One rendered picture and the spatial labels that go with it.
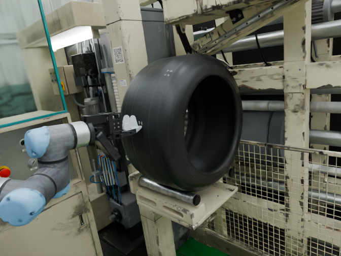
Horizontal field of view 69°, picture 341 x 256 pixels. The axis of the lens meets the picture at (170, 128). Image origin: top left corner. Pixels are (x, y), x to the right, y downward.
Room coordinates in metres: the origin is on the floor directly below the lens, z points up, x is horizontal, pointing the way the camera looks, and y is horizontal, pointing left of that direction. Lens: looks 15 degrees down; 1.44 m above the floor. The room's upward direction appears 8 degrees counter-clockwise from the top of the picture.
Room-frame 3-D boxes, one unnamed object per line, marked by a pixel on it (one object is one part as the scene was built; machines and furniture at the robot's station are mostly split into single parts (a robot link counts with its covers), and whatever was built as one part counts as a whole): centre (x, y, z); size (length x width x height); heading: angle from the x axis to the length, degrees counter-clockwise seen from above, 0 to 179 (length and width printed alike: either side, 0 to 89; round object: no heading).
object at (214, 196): (1.11, -0.04, 0.80); 0.37 x 0.36 x 0.02; 135
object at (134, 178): (1.23, 0.09, 0.90); 0.40 x 0.03 x 0.10; 135
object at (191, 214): (1.01, 0.06, 0.84); 0.36 x 0.09 x 0.06; 45
